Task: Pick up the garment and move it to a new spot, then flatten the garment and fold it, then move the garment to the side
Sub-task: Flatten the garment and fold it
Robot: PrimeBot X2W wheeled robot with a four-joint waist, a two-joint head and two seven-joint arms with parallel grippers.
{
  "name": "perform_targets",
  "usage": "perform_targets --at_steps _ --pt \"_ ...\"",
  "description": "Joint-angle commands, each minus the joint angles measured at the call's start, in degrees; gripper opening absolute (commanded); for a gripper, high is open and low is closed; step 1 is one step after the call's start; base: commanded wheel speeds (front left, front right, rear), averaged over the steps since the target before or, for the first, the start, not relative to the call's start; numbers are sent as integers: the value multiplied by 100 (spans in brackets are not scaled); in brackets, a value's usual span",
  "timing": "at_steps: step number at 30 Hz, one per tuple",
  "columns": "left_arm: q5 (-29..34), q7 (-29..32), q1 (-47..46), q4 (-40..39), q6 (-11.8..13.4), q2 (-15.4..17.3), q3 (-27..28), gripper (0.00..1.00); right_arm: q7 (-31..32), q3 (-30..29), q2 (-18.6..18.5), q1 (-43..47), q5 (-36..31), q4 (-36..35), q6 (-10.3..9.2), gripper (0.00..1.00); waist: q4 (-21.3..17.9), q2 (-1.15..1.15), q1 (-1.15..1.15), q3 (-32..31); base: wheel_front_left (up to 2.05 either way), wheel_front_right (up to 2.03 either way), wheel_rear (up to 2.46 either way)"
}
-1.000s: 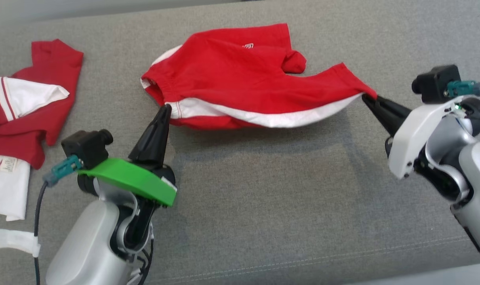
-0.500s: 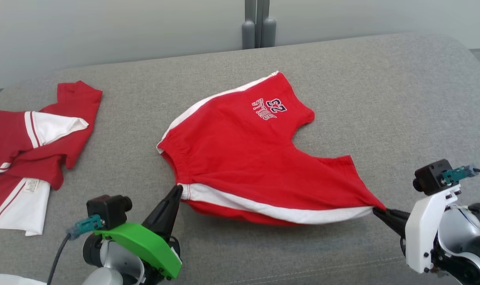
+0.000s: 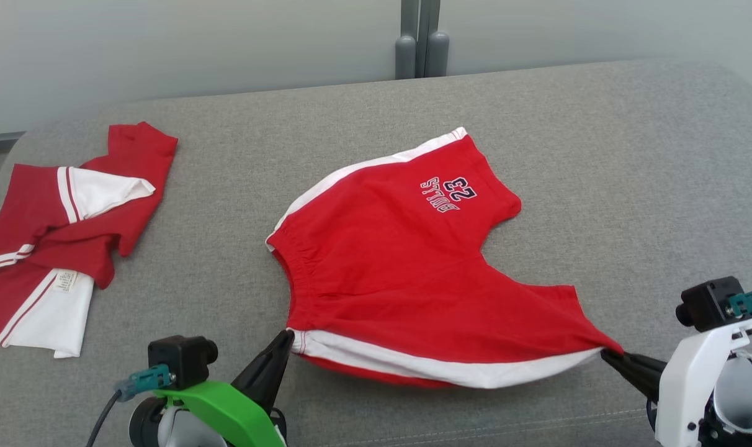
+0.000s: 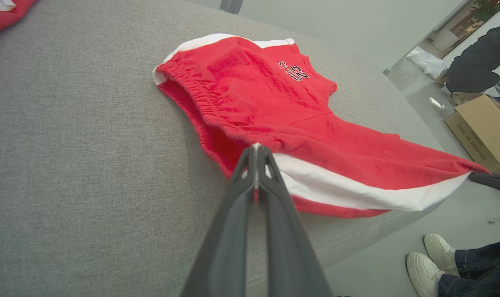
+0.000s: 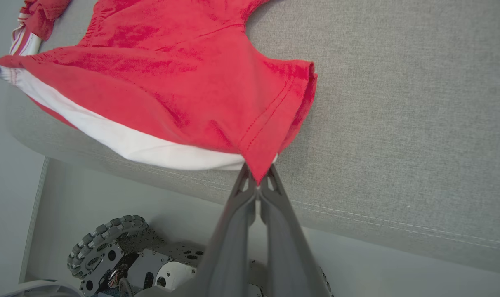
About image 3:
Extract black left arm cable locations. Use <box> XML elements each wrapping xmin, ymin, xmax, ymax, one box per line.
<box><xmin>84</xmin><ymin>390</ymin><xmax>123</xmax><ymax>447</ymax></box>

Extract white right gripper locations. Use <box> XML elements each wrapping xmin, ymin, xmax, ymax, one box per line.
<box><xmin>601</xmin><ymin>317</ymin><xmax>752</xmax><ymax>447</ymax></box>

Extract grey metal partition post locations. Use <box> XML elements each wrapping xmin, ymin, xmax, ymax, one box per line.
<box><xmin>394</xmin><ymin>0</ymin><xmax>450</xmax><ymax>80</ymax></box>

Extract teal left camera connector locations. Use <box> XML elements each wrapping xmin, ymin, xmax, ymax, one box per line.
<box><xmin>115</xmin><ymin>364</ymin><xmax>176</xmax><ymax>402</ymax></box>

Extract red shorts with number print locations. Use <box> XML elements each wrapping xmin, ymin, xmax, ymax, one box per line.
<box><xmin>266</xmin><ymin>127</ymin><xmax>625</xmax><ymax>390</ymax></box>

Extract red and white shirt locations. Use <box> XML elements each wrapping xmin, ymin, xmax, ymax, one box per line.
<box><xmin>0</xmin><ymin>121</ymin><xmax>179</xmax><ymax>359</ymax></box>

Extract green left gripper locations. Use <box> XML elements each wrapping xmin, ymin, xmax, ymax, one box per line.
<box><xmin>154</xmin><ymin>330</ymin><xmax>295</xmax><ymax>447</ymax></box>

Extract teal right camera connector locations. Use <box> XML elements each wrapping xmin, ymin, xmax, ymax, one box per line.
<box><xmin>726</xmin><ymin>287</ymin><xmax>752</xmax><ymax>315</ymax></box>

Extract teal camera connector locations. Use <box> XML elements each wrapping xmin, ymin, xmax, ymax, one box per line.
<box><xmin>115</xmin><ymin>364</ymin><xmax>176</xmax><ymax>402</ymax></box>
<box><xmin>726</xmin><ymin>287</ymin><xmax>752</xmax><ymax>315</ymax></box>

